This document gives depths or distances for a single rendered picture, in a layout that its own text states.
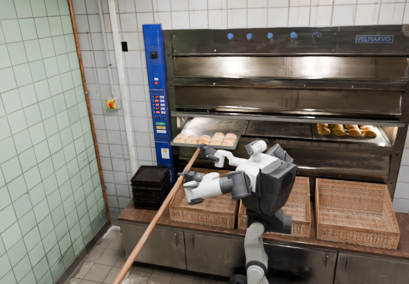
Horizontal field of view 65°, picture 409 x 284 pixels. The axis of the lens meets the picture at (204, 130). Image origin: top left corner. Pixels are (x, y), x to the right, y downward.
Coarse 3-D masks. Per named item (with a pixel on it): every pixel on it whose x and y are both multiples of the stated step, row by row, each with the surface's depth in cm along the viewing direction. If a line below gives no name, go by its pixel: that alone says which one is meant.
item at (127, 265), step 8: (192, 160) 238; (176, 184) 207; (168, 200) 191; (160, 208) 184; (160, 216) 179; (152, 224) 170; (144, 232) 165; (144, 240) 160; (136, 248) 154; (136, 256) 152; (128, 264) 145; (120, 272) 141; (120, 280) 138
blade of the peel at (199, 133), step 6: (186, 132) 297; (192, 132) 296; (198, 132) 295; (204, 132) 295; (210, 132) 294; (216, 132) 293; (222, 132) 293; (228, 132) 292; (234, 132) 291; (174, 138) 280; (174, 144) 271; (180, 144) 269; (186, 144) 268; (192, 144) 266; (198, 144) 265; (234, 144) 267
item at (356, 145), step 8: (240, 136) 286; (248, 136) 285; (256, 136) 285; (264, 136) 284; (296, 144) 274; (304, 144) 272; (312, 144) 271; (320, 144) 269; (328, 144) 267; (336, 144) 266; (344, 144) 264; (352, 144) 262; (360, 144) 261; (368, 144) 260; (376, 144) 260; (384, 144) 259; (392, 144) 259
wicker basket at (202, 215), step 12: (192, 168) 305; (204, 168) 302; (180, 192) 294; (180, 204) 295; (204, 204) 293; (216, 204) 292; (228, 204) 292; (180, 216) 271; (192, 216) 277; (204, 216) 277; (216, 216) 262; (228, 216) 258
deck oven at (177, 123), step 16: (176, 80) 280; (192, 80) 276; (208, 80) 272; (224, 80) 269; (240, 80) 265; (256, 80) 262; (272, 80) 259; (288, 80) 256; (304, 80) 253; (320, 80) 250; (224, 112) 289; (240, 112) 285; (256, 112) 282; (272, 112) 269; (288, 112) 265; (304, 112) 262; (176, 128) 298; (384, 128) 282; (400, 128) 249; (272, 144) 280; (288, 144) 276; (400, 144) 253; (176, 160) 310; (400, 160) 257; (176, 176) 318; (320, 176) 280; (336, 176) 276; (352, 176) 273; (368, 176) 269; (384, 176) 265
